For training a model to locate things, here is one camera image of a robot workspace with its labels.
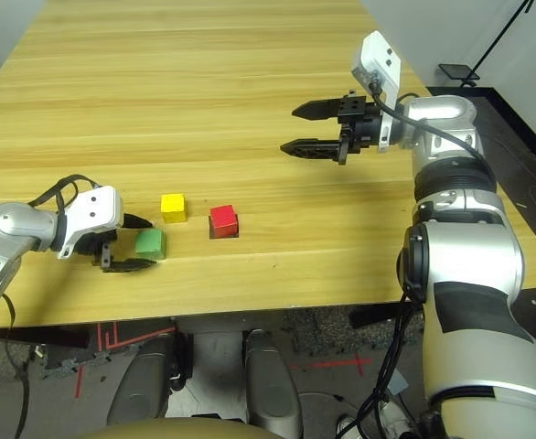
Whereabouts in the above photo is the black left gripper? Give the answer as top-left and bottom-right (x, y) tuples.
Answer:
(78, 212), (159, 274)

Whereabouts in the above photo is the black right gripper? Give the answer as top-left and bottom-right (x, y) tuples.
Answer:
(279, 93), (384, 166)

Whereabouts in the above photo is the green wooden block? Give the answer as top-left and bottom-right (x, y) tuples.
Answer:
(134, 228), (167, 261)

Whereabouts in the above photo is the yellow wooden block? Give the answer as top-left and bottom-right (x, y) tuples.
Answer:
(160, 193), (189, 225)

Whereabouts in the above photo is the red wooden block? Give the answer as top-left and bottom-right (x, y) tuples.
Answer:
(209, 204), (241, 239)

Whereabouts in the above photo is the black square mat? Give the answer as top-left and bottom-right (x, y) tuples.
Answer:
(209, 214), (242, 241)

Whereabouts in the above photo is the grey robot left leg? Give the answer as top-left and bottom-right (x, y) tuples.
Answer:
(106, 332), (187, 426)

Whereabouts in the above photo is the grey robot leg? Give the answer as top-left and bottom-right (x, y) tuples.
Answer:
(244, 329), (304, 439)
(106, 332), (187, 426)

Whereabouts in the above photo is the black tripod tray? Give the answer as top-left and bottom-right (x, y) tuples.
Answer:
(437, 63), (481, 80)

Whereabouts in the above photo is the grey robot pelvis plate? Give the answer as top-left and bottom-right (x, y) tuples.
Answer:
(165, 333), (251, 422)

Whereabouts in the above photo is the olive robot torso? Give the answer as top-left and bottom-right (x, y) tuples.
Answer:
(78, 416), (269, 439)

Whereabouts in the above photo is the grey robot right leg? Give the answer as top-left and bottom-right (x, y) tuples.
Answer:
(244, 329), (304, 439)

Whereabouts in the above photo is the black tripod stand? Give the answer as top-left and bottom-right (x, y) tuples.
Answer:
(471, 0), (534, 88)

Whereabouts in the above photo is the grey floor card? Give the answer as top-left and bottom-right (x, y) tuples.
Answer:
(386, 369), (409, 394)

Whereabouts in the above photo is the white sneaker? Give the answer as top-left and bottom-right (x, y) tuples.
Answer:
(336, 413), (365, 439)
(377, 402), (415, 439)

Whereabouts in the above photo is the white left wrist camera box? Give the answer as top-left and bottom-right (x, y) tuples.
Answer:
(57, 185), (125, 260)

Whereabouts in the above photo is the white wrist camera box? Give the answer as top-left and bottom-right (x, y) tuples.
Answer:
(57, 185), (125, 260)
(350, 30), (402, 155)

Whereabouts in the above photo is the black left wrist camera cable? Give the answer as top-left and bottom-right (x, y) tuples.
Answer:
(0, 173), (103, 439)

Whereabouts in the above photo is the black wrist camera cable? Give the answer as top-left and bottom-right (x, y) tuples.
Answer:
(370, 80), (494, 171)
(0, 173), (103, 439)

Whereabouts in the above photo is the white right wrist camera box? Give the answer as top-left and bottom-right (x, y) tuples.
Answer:
(350, 30), (402, 155)

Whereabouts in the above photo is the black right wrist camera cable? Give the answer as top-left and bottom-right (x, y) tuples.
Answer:
(370, 80), (494, 171)

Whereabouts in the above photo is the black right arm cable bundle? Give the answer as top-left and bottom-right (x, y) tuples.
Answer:
(340, 292), (429, 439)

